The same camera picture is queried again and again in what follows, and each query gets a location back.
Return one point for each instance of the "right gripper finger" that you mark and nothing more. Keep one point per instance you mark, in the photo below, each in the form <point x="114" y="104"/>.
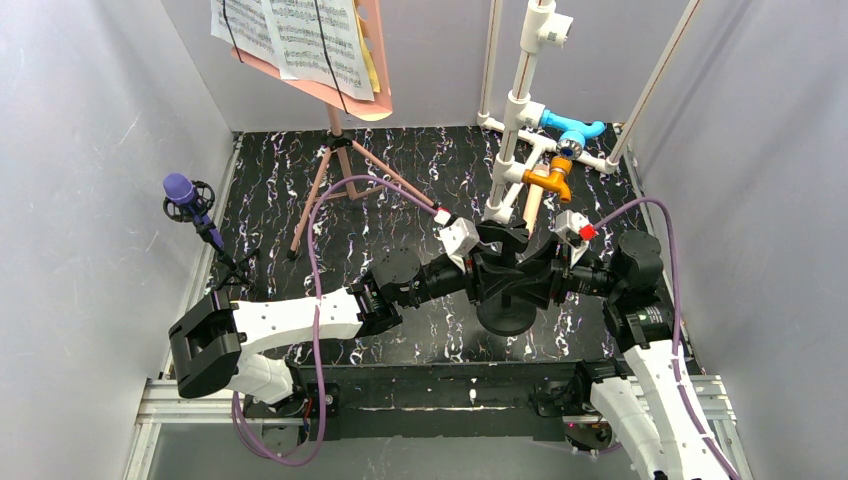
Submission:
<point x="550" y="245"/>
<point x="536" y="288"/>

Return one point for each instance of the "pink music stand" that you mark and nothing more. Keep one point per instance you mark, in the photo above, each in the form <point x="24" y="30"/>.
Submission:
<point x="340" y="141"/>

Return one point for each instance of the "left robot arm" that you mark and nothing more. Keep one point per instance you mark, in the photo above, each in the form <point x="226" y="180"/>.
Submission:
<point x="220" y="343"/>

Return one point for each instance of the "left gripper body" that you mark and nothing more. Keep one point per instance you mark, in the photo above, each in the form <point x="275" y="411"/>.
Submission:
<point x="477" y="274"/>

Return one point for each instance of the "blue faucet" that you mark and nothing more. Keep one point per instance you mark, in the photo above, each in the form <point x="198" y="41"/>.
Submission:
<point x="573" y="133"/>

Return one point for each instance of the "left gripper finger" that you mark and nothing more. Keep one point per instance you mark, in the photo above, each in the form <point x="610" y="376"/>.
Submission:
<point x="513" y="236"/>
<point x="490" y="278"/>

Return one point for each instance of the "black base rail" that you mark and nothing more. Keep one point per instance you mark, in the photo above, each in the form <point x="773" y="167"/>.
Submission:
<point x="427" y="401"/>

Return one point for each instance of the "pink microphone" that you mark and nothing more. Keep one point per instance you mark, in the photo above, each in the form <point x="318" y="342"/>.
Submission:
<point x="532" y="205"/>

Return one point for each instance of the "orange faucet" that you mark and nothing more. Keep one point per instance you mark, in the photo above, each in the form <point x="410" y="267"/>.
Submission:
<point x="555" y="180"/>

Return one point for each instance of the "sheet music pages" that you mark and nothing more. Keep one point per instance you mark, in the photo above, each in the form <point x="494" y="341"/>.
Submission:
<point x="318" y="41"/>

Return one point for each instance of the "black round-base mic stand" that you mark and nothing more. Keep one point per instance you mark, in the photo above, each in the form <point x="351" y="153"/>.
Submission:
<point x="505" y="314"/>

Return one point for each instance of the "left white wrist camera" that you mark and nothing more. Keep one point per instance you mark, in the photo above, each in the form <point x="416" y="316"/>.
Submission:
<point x="458" y="236"/>

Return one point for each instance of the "black tripod mic stand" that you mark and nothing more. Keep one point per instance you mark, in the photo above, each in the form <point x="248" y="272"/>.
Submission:
<point x="199" y="216"/>

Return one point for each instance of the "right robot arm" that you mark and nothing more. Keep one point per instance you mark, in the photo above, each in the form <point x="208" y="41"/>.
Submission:
<point x="648" y="400"/>

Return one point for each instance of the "white pvc pipe frame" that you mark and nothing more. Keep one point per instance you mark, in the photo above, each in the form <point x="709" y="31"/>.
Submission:
<point x="523" y="141"/>

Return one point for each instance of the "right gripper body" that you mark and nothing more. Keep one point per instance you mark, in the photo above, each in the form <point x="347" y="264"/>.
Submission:
<point x="552" y="273"/>

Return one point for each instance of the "purple microphone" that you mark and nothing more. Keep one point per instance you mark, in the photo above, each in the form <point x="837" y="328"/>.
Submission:
<point x="179" y="190"/>

